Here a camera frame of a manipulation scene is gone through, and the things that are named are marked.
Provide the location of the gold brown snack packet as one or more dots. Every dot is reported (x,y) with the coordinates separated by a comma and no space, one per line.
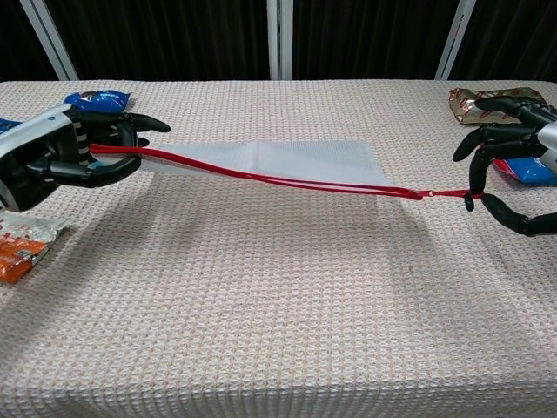
(465,106)

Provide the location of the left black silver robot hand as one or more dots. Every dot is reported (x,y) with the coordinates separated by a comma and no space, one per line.
(39,152)

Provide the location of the blue red biscuit packet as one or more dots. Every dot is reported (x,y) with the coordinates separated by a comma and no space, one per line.
(526,172)

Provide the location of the orange white snack packet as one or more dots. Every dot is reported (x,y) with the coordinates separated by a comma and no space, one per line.
(22,248)

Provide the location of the white frame post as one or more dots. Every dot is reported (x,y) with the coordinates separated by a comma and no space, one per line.
(456,39)
(279,39)
(50,39)

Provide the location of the beige woven tablecloth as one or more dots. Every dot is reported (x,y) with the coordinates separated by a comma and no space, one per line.
(278,283)

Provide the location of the black curtain panel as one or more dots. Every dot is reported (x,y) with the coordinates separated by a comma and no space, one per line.
(17,43)
(365,39)
(513,39)
(165,39)

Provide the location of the small blue Oreo packet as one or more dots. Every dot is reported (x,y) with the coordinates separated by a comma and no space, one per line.
(100,100)

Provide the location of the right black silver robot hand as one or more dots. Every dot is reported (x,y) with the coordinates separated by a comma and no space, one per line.
(513,139)

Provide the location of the clear zipper pouch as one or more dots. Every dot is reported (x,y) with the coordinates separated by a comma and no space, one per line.
(304,161)

